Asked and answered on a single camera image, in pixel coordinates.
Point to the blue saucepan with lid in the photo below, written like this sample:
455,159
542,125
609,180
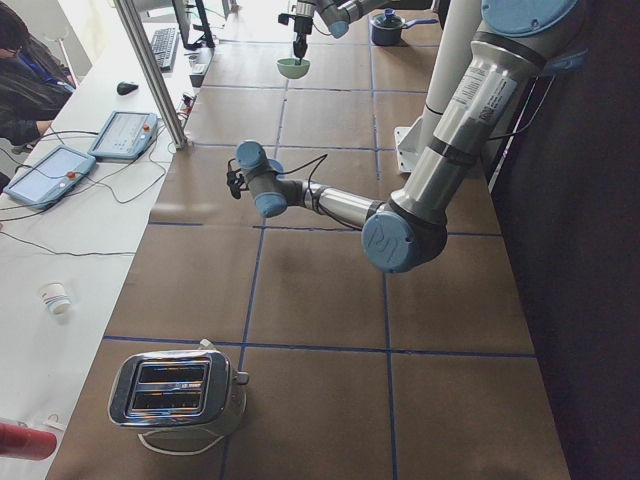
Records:
387,27

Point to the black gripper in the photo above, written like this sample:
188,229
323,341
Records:
301,27

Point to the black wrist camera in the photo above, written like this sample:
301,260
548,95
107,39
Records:
235,180

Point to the black computer mouse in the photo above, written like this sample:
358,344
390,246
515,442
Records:
125,88

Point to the teach pendant far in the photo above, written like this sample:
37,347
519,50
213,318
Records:
124,137

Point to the black monitor stand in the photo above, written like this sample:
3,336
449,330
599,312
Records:
193,24

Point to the black keyboard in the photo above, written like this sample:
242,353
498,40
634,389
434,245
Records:
163,45

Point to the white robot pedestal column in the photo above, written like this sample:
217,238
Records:
460,19

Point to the teach pendant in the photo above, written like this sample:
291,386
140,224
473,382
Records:
51,178
124,137

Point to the red cylinder bottle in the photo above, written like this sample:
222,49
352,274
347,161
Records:
26,443

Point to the aluminium frame post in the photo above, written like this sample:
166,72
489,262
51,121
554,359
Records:
155,81

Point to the green bowl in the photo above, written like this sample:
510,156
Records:
293,68

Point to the seated person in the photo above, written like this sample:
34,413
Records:
35,85

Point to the teach pendant near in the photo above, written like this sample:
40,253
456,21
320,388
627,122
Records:
51,178

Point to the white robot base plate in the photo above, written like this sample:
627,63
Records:
407,147

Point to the paper cup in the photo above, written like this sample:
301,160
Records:
55,298

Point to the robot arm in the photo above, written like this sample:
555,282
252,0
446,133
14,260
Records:
337,15
488,50

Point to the chrome two-slot toaster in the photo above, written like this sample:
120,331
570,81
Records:
179,394

